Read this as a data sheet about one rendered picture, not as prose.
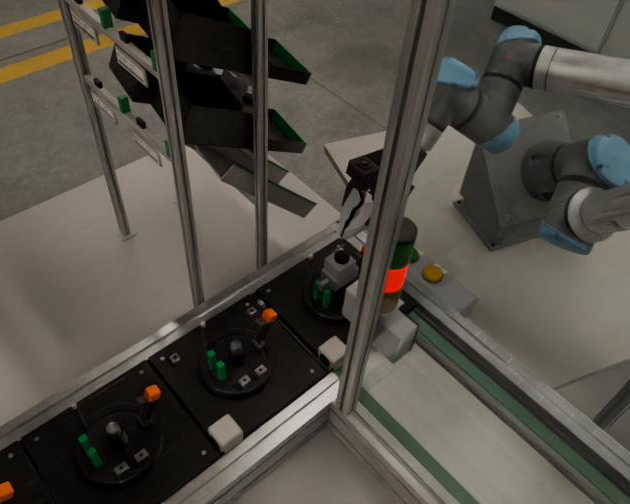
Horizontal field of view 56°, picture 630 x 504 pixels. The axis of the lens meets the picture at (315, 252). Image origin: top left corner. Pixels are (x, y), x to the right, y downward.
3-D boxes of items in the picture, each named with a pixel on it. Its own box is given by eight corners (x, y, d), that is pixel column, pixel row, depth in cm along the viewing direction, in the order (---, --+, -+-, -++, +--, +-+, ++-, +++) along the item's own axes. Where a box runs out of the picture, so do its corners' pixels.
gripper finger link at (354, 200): (353, 239, 114) (380, 200, 112) (338, 237, 109) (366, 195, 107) (342, 230, 115) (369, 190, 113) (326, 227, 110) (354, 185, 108)
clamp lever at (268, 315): (259, 336, 114) (271, 307, 110) (266, 343, 113) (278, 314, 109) (245, 342, 111) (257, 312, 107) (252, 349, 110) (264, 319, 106)
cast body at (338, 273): (342, 263, 122) (346, 240, 117) (357, 276, 120) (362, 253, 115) (312, 283, 118) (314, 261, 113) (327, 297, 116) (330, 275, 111)
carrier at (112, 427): (146, 364, 114) (136, 327, 104) (221, 459, 103) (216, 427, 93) (23, 443, 102) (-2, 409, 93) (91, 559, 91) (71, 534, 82)
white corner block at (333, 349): (333, 345, 119) (335, 333, 116) (349, 360, 117) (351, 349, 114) (315, 358, 117) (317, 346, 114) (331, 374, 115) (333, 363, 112)
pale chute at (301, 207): (276, 184, 144) (288, 170, 142) (304, 218, 137) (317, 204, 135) (192, 142, 121) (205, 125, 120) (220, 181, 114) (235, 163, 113)
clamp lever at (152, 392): (146, 413, 102) (155, 383, 98) (153, 421, 101) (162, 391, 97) (128, 421, 100) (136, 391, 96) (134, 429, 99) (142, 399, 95)
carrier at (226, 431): (249, 299, 125) (248, 260, 116) (326, 377, 114) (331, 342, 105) (148, 363, 114) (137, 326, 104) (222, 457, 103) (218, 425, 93)
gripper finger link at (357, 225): (364, 249, 113) (392, 209, 110) (349, 247, 108) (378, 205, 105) (353, 239, 114) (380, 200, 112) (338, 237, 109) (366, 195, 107)
